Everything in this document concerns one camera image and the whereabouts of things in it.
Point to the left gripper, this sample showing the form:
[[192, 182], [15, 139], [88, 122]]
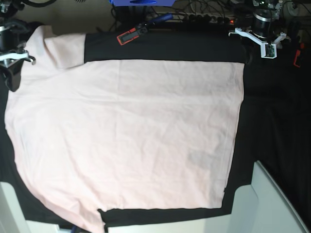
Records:
[[261, 31]]

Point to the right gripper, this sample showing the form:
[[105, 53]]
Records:
[[11, 62]]

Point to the pink T-shirt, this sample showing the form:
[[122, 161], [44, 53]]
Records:
[[121, 134]]

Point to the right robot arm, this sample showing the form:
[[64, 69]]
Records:
[[10, 28]]

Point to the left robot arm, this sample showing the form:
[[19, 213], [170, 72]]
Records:
[[244, 13]]

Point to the red clamp right edge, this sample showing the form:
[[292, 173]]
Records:
[[299, 55]]

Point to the black power strip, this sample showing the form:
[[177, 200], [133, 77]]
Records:
[[210, 19]]

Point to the black table cloth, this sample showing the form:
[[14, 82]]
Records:
[[275, 118]]

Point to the blue plastic box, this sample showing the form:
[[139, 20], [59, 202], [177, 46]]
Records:
[[142, 2]]

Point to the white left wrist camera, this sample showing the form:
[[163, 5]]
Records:
[[268, 50]]

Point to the red black clamp, blue handle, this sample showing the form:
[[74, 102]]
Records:
[[141, 29]]

